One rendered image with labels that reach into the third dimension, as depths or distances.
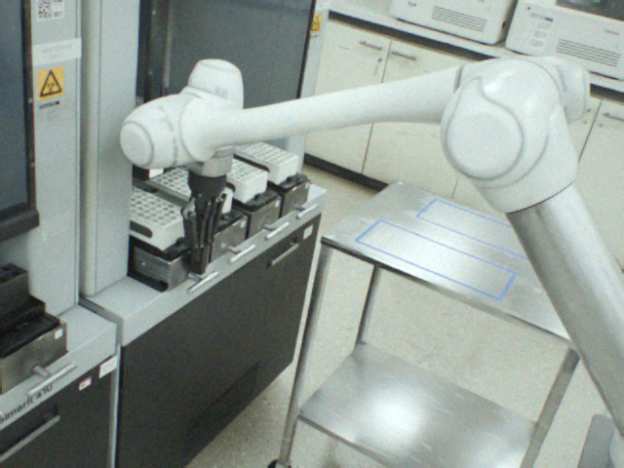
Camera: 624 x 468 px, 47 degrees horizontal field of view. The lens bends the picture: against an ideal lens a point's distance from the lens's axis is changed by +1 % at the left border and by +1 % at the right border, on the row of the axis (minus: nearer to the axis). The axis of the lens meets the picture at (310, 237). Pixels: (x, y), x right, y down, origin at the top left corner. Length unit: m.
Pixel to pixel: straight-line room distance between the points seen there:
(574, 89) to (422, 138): 2.64
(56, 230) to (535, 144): 0.82
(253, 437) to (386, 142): 2.00
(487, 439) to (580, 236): 1.14
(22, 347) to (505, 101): 0.83
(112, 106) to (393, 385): 1.18
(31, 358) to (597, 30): 2.75
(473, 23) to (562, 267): 2.61
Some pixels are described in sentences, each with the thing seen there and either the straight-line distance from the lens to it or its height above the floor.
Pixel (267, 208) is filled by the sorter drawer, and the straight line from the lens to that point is 1.74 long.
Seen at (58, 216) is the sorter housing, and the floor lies 0.95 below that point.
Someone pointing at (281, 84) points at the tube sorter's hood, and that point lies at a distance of 1.77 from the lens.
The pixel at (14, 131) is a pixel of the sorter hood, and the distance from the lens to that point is 1.16.
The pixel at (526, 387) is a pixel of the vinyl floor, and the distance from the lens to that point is 2.76.
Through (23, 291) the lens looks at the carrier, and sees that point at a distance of 1.30.
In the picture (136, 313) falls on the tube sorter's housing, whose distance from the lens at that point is 1.44.
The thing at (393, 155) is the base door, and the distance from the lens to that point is 3.78.
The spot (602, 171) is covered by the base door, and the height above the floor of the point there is 0.51.
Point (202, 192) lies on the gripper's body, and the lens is 1.39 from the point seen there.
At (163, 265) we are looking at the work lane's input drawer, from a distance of 1.47.
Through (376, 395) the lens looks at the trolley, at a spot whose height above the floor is 0.28.
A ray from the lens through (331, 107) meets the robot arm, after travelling 1.16.
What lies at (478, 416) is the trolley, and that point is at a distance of 2.10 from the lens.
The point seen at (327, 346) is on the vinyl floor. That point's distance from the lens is 2.64.
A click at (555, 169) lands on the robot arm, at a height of 1.28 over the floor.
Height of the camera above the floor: 1.58
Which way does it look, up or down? 29 degrees down
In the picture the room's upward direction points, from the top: 11 degrees clockwise
